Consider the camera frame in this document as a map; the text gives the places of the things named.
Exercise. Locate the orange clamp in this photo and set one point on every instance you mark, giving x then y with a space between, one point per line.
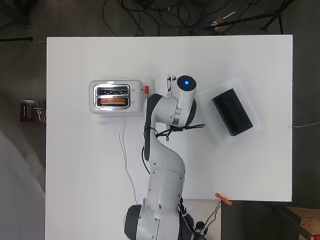
223 199

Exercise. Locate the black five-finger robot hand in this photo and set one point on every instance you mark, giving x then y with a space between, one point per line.
171 83

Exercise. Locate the white steel toaster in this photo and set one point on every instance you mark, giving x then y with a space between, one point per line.
111 108

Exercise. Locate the wooden box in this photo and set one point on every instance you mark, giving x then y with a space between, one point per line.
306 223

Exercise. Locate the red toaster lever knob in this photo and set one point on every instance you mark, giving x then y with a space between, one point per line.
146 89

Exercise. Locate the black block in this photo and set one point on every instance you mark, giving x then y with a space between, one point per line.
233 111

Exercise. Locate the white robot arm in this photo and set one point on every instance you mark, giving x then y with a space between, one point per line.
165 173

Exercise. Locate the toy bread slice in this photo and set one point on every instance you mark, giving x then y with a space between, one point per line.
113 101

